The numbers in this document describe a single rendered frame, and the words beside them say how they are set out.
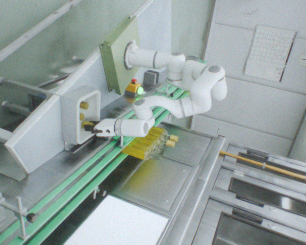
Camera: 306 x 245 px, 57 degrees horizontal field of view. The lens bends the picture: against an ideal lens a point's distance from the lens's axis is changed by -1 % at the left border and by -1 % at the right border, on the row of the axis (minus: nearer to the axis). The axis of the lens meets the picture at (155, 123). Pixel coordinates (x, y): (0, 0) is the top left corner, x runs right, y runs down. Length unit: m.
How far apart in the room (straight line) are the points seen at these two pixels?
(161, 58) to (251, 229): 0.94
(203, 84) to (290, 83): 6.19
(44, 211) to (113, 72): 0.75
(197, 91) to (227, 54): 6.11
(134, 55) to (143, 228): 0.86
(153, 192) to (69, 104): 0.60
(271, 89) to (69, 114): 6.43
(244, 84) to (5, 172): 6.39
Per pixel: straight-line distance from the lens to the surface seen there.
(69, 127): 1.31
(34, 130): 1.21
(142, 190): 1.46
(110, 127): 1.23
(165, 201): 1.41
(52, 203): 1.15
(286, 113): 7.54
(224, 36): 7.22
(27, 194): 1.17
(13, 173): 1.64
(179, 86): 1.47
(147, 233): 1.26
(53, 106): 1.25
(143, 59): 1.52
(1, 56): 1.76
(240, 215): 1.53
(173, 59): 1.46
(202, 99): 1.18
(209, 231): 1.40
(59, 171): 1.27
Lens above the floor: 1.51
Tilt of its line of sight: 17 degrees down
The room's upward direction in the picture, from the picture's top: 107 degrees clockwise
